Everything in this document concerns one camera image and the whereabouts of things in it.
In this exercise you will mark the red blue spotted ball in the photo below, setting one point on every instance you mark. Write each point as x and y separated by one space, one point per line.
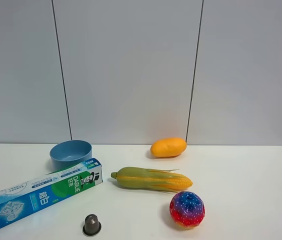
187 209

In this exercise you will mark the corn cob with husk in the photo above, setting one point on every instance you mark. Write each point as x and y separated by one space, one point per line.
152 179

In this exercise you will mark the yellow mango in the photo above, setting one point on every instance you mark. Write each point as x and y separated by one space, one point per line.
168 147

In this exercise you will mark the Darlie toothpaste box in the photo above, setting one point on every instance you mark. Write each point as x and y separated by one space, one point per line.
34 195

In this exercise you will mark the grey coffee capsule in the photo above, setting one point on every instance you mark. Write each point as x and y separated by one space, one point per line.
92 226

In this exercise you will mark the blue plastic bowl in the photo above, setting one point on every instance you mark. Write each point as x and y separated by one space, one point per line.
69 153

